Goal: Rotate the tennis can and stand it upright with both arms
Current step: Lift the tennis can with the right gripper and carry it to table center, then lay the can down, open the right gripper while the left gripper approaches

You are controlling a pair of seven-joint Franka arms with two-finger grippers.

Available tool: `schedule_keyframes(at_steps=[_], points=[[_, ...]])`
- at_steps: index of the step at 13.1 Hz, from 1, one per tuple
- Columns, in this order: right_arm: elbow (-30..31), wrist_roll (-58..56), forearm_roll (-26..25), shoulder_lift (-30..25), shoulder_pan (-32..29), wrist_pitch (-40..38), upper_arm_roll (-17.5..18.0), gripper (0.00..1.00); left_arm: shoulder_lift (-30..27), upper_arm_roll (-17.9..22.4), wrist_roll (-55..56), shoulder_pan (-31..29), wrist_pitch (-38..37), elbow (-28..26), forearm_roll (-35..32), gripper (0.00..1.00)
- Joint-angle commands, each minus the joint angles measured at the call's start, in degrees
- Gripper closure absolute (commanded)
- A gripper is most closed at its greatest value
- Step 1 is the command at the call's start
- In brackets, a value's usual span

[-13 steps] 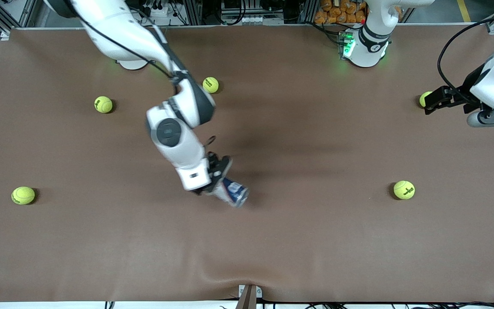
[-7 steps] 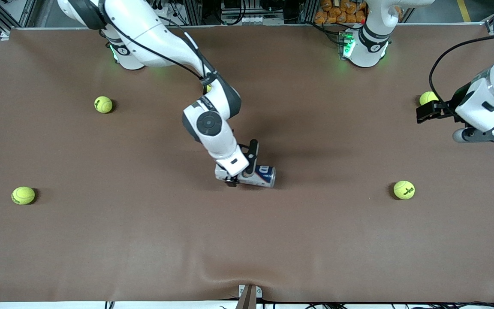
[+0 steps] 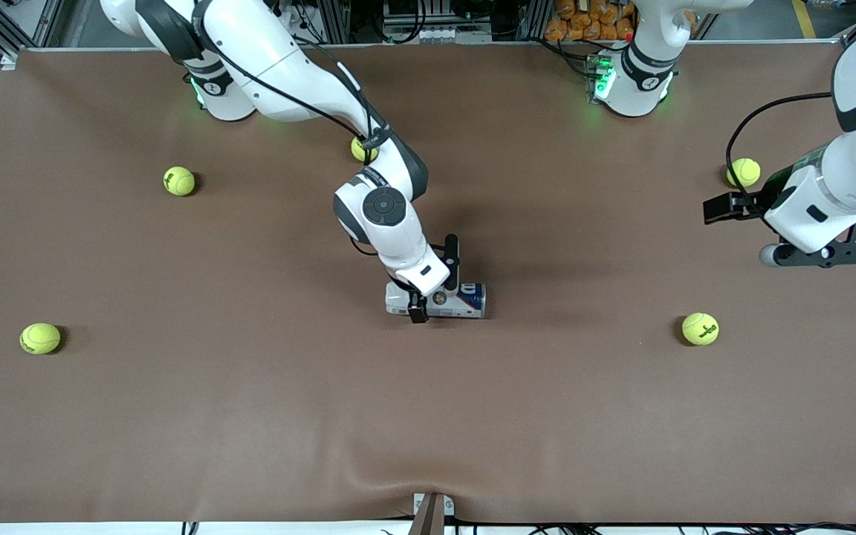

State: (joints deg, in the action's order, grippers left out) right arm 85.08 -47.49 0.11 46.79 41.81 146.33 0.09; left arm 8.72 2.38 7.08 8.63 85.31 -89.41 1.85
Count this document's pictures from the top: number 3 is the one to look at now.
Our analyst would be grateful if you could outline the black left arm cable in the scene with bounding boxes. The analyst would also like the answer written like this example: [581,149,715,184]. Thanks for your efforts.
[725,92,837,213]

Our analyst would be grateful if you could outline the white power strip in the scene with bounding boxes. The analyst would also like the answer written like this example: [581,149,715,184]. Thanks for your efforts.
[391,26,488,44]

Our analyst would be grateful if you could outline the brown table cover mat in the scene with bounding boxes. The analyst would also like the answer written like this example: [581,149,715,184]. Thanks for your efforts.
[0,45,856,525]

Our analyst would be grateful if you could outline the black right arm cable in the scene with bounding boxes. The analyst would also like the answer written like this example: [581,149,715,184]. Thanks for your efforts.
[194,0,392,164]

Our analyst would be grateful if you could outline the white blue tennis ball can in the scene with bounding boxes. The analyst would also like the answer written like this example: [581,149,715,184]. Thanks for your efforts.
[386,281,487,320]

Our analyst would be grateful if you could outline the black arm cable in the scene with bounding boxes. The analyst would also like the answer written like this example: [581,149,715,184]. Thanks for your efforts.
[194,0,392,164]
[725,92,837,213]

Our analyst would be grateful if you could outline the green-lit control box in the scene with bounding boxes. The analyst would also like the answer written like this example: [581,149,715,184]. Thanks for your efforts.
[586,53,618,105]

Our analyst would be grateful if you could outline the grey metal clamp bracket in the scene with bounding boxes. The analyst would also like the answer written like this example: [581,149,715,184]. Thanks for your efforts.
[412,492,455,535]

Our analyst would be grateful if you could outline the orange packaged goods pile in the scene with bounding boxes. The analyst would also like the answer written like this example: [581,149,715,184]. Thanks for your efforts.
[545,0,637,42]

